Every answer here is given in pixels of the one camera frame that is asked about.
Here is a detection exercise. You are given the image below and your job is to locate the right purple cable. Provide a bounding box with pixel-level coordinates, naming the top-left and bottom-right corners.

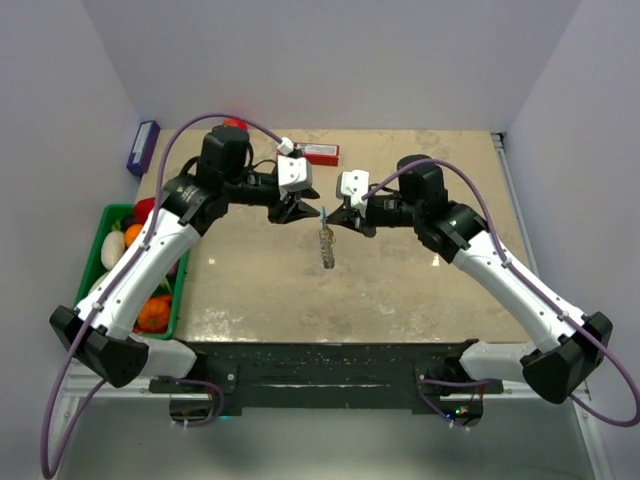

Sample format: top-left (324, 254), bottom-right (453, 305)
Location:
top-left (361, 158), bottom-right (640, 432)

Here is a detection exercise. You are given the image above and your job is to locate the orange pumpkin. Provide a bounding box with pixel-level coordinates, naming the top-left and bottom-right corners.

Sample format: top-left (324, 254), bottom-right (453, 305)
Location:
top-left (136, 295), bottom-right (172, 334)

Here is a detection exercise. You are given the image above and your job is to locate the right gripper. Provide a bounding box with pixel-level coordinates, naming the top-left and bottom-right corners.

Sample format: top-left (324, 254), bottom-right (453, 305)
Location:
top-left (327, 191), bottom-right (423, 238)

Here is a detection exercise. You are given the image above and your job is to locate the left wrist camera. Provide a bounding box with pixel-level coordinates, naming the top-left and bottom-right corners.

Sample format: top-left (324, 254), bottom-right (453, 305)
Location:
top-left (277, 155), bottom-right (313, 193)

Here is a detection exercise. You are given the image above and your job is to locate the white radish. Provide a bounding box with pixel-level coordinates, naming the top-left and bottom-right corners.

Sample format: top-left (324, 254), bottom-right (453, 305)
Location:
top-left (100, 231), bottom-right (125, 270)

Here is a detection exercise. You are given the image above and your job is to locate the red tomato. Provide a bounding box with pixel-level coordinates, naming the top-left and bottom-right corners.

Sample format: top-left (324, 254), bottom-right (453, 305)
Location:
top-left (223, 117), bottom-right (248, 130)

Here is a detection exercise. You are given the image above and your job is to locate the aluminium frame rail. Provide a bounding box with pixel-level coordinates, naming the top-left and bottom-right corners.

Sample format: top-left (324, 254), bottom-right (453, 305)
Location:
top-left (53, 366), bottom-right (614, 479)

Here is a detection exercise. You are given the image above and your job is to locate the blue grey keyring with rings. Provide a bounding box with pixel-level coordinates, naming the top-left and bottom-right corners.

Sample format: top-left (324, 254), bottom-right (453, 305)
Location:
top-left (319, 206), bottom-right (335, 270)

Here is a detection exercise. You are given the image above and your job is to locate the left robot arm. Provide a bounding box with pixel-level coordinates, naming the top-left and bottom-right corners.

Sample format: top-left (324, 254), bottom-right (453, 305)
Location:
top-left (50, 126), bottom-right (320, 392)

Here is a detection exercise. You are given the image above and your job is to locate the purple box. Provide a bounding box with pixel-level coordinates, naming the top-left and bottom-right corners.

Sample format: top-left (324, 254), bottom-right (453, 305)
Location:
top-left (126, 120), bottom-right (160, 177)

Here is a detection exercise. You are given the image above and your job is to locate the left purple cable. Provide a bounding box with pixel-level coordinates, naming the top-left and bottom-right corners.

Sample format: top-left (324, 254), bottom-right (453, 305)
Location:
top-left (39, 112), bottom-right (297, 480)

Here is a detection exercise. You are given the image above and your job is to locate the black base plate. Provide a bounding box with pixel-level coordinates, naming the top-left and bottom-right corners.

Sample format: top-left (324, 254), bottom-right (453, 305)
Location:
top-left (149, 342), bottom-right (503, 427)

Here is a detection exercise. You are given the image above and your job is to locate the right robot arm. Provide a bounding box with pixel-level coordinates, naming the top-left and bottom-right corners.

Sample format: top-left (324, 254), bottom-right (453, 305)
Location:
top-left (327, 155), bottom-right (612, 404)

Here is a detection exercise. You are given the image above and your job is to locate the red bell pepper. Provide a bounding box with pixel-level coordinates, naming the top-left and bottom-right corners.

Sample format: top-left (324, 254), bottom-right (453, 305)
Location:
top-left (132, 197), bottom-right (155, 225)

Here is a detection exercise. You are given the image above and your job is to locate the orange fruit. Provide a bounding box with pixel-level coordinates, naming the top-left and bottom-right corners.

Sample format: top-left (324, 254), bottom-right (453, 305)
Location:
top-left (124, 224), bottom-right (143, 248)

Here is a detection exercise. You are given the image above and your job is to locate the red rectangular box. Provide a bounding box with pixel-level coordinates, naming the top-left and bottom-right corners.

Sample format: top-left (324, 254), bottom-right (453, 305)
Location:
top-left (295, 142), bottom-right (340, 167)

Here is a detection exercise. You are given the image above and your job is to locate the green plastic bin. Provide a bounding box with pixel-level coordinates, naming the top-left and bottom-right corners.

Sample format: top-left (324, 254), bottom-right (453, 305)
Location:
top-left (74, 204), bottom-right (189, 340)

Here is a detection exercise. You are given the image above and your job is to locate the purple cable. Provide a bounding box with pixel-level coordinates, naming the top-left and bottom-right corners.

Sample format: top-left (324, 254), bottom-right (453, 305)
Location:
top-left (39, 112), bottom-right (297, 480)
top-left (361, 158), bottom-right (640, 432)

